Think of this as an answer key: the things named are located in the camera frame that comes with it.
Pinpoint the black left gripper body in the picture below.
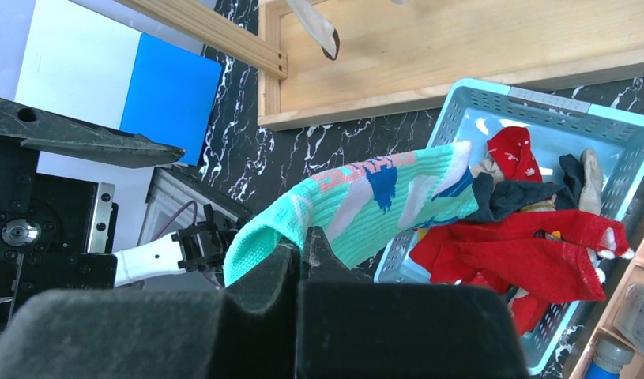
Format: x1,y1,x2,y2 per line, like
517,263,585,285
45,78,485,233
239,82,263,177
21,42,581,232
0,137,118,332

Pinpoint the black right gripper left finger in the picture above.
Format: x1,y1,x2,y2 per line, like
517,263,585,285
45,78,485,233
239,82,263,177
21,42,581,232
0,245,299,378

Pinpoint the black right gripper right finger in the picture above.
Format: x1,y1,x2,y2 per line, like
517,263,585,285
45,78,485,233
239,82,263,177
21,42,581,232
298,227,528,378

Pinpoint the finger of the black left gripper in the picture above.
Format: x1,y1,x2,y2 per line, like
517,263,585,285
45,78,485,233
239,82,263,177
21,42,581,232
0,98,185,169

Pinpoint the mint green patterned sock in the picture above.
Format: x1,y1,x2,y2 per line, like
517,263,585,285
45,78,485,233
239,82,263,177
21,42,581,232
224,141,478,286

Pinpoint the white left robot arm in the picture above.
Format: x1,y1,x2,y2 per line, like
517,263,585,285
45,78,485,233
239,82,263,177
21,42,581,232
0,98,244,331

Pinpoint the dark navy sock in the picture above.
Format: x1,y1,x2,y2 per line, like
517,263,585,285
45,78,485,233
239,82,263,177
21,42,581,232
466,155,584,223

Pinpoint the red sock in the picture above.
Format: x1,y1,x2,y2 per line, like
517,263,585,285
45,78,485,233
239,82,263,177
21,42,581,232
409,126,635,334

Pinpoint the wooden drying rack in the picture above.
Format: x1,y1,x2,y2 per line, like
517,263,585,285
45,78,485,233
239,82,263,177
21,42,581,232
127,1,644,130

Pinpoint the beige sock in basket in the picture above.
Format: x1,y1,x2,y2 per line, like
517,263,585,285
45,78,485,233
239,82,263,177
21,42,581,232
578,148,603,215

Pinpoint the white cardboard box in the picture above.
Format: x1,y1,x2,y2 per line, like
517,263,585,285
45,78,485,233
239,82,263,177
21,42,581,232
612,283,644,355

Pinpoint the beige brown sock left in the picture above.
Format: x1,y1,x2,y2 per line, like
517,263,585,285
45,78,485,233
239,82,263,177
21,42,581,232
287,0,340,61

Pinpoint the peach plastic desk organizer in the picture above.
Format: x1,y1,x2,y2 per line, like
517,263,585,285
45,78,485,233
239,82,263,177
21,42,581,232
563,236,644,378

